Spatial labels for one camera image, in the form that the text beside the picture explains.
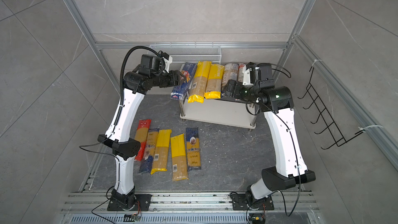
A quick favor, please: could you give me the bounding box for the Ankara blue spaghetti bag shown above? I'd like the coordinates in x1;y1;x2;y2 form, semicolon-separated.
139;129;160;173

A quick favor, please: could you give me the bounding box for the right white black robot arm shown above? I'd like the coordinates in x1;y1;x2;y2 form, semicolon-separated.
226;62;316;209

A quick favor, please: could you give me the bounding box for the blue end spaghetti bag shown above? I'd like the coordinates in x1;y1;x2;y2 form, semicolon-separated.
221;63;238;94

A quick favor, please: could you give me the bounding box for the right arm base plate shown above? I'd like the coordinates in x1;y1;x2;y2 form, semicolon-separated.
229;192;274;211

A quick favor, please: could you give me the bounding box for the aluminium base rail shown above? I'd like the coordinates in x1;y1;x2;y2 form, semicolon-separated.
57;191;324;224

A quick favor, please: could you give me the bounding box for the white two-tier shelf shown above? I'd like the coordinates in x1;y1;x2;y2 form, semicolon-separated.
178;84;258;129

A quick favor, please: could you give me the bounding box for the yellow Pastatime spaghetti bag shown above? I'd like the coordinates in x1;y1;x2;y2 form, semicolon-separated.
204;64;224;99

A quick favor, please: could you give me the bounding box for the black wire hook rack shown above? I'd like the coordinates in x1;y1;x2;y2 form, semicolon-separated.
298;67;365;150

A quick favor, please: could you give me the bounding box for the blue Barilla spaghetti pack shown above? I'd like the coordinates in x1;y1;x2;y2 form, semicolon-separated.
171;62;198;100

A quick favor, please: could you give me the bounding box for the white wire mesh basket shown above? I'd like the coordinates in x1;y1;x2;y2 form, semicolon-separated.
150;44;222;63

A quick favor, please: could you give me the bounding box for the yellow spaghetti bag thin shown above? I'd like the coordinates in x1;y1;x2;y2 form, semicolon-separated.
150;129;172;175

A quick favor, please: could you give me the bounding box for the red label spaghetti bag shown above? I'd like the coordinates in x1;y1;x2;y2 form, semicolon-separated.
237;63;246;83

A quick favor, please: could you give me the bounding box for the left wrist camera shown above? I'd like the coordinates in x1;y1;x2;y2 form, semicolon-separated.
159;51;173;73

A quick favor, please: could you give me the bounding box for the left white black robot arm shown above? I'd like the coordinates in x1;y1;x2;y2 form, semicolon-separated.
97;46;186;210

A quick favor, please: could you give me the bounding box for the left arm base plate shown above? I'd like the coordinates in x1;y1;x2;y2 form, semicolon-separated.
107;193;152;211

